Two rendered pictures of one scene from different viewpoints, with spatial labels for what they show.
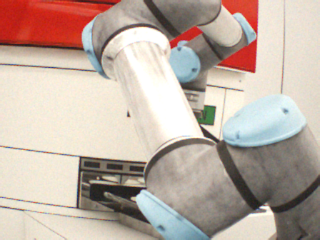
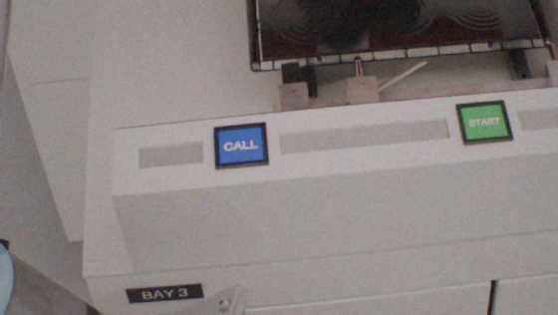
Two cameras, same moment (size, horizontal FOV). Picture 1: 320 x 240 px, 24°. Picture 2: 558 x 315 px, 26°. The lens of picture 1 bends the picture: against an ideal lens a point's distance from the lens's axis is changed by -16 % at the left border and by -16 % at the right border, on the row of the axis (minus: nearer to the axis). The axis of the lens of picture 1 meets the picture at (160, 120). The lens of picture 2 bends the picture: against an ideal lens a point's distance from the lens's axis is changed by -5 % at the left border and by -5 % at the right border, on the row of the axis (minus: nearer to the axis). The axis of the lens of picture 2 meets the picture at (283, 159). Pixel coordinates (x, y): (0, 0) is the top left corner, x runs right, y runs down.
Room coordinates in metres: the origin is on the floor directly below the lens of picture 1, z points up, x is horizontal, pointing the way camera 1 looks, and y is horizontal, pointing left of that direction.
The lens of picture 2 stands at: (0.82, -0.71, 1.93)
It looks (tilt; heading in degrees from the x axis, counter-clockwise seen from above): 49 degrees down; 35
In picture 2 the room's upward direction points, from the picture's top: 6 degrees counter-clockwise
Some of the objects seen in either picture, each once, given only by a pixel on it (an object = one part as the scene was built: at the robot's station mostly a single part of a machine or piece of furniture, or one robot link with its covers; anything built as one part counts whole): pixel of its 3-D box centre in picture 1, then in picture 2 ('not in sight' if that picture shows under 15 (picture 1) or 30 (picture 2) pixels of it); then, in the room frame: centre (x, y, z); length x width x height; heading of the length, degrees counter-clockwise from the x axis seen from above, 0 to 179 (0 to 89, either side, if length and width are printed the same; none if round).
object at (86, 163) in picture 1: (159, 170); not in sight; (2.09, -0.01, 0.96); 0.44 x 0.01 x 0.02; 124
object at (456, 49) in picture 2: not in sight; (406, 53); (1.77, -0.25, 0.90); 0.38 x 0.01 x 0.01; 124
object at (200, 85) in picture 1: (191, 65); not in sight; (1.95, -0.05, 1.21); 0.09 x 0.08 x 0.11; 169
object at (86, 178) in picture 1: (157, 196); not in sight; (2.08, -0.02, 0.89); 0.44 x 0.02 x 0.10; 124
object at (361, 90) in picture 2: not in sight; (365, 109); (1.67, -0.25, 0.89); 0.08 x 0.03 x 0.03; 34
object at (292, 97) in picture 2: not in sight; (295, 116); (1.62, -0.18, 0.89); 0.08 x 0.03 x 0.03; 34
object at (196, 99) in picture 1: (187, 100); not in sight; (1.95, -0.05, 1.13); 0.08 x 0.08 x 0.05
